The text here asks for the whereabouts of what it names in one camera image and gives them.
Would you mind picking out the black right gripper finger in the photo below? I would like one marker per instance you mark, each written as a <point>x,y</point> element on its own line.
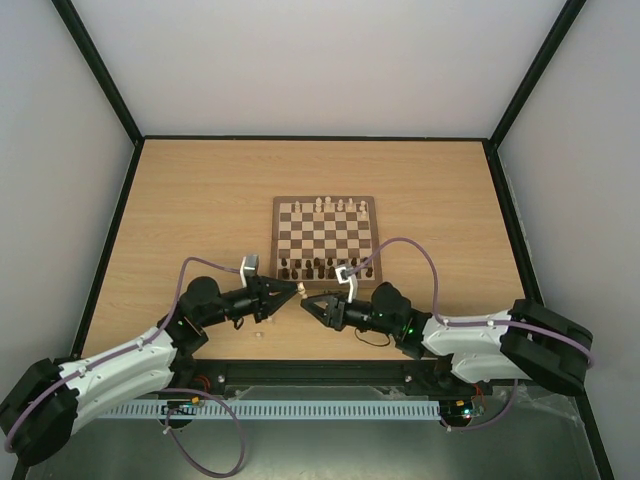
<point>324,300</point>
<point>330,313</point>

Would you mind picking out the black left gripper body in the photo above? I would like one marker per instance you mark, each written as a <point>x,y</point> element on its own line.
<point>239,305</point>

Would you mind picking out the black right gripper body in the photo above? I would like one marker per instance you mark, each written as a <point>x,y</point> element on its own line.
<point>336,311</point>

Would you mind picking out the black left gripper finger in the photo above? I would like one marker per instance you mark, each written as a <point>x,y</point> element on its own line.
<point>272,303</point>
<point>273,286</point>

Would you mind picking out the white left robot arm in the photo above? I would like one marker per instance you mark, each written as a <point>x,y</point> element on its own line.
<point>53,400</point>

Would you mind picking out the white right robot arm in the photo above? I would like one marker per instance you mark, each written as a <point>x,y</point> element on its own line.
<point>525,342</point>

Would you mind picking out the wooden chess board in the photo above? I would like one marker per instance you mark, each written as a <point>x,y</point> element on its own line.
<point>315,243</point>

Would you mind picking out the clear plastic sheet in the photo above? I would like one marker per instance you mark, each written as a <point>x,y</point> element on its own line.
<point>534,397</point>

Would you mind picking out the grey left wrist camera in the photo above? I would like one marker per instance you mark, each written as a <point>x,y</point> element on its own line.
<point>249,268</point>

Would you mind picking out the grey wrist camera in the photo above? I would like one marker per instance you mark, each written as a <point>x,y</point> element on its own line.
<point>249,268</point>
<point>347,276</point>

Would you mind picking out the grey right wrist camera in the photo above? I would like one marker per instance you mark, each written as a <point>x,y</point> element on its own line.
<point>347,276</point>

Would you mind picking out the black enclosure frame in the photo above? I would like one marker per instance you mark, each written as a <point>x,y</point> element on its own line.
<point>501,136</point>

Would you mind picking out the white slotted cable duct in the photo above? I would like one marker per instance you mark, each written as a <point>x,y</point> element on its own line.
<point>280,410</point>

